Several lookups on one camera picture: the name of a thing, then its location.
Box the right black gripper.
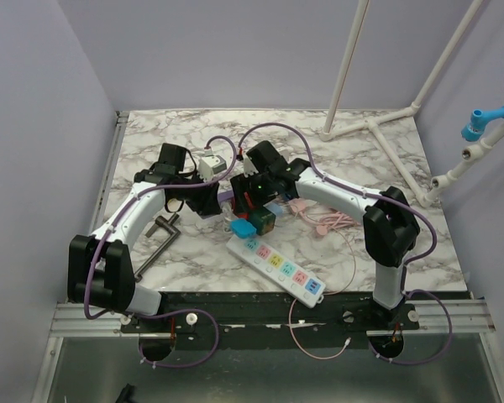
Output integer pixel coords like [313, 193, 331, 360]
[231, 168, 276, 214]

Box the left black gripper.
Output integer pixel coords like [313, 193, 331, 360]
[176, 170, 222, 216]

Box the dark green cube socket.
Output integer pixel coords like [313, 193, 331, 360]
[248, 207, 276, 236]

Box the blue cube socket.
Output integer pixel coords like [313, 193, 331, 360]
[229, 218, 256, 239]

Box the pink round plug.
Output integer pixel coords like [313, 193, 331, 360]
[316, 225, 329, 237]

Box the white power strip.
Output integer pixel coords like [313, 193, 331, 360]
[226, 235, 326, 308]

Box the red cube socket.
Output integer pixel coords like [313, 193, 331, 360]
[236, 191, 255, 219]

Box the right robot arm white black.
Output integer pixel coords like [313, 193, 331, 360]
[227, 141, 420, 329]

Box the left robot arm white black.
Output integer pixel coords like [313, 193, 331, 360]
[67, 143, 221, 332]

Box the purple usb power strip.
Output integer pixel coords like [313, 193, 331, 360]
[218, 190, 234, 203]

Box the pink flat adapter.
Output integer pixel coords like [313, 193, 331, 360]
[288, 199, 308, 216]

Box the blue pipe fitting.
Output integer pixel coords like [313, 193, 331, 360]
[461, 106, 504, 142]

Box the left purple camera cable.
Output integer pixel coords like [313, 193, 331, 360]
[81, 136, 239, 370]

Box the purple camera cable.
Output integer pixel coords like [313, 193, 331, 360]
[237, 122, 454, 366]
[81, 136, 239, 370]

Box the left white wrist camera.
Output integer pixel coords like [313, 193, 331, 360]
[197, 154, 227, 182]

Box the dark metal t-handle key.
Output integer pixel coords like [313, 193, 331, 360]
[132, 213, 181, 282]

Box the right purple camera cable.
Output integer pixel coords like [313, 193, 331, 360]
[237, 122, 454, 366]

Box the thin pink power cord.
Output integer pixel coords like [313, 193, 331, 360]
[287, 205, 362, 362]

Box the white pvc pipe frame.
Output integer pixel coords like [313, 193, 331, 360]
[319, 1, 504, 207]

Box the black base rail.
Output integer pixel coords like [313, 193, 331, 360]
[66, 289, 421, 349]

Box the aluminium extrusion rail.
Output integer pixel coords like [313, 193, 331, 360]
[50, 300, 496, 338]

